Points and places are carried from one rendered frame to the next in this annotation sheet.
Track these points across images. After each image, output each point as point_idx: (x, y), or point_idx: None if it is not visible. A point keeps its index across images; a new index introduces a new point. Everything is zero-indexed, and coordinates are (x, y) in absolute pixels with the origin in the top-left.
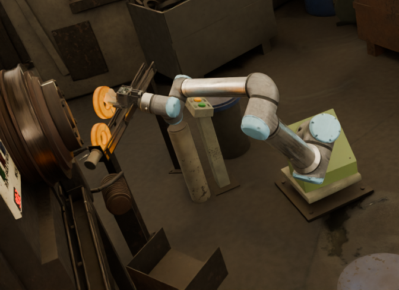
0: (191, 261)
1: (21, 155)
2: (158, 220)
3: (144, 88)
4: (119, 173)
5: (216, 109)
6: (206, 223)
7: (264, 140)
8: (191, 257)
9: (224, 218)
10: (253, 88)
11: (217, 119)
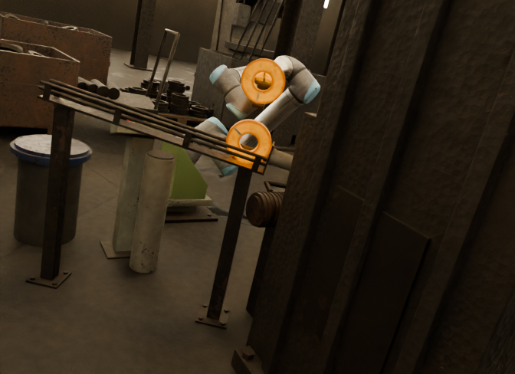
0: None
1: None
2: (177, 303)
3: (100, 112)
4: (270, 181)
5: (90, 155)
6: (198, 267)
7: (294, 109)
8: (251, 282)
9: (195, 256)
10: (299, 63)
11: (80, 175)
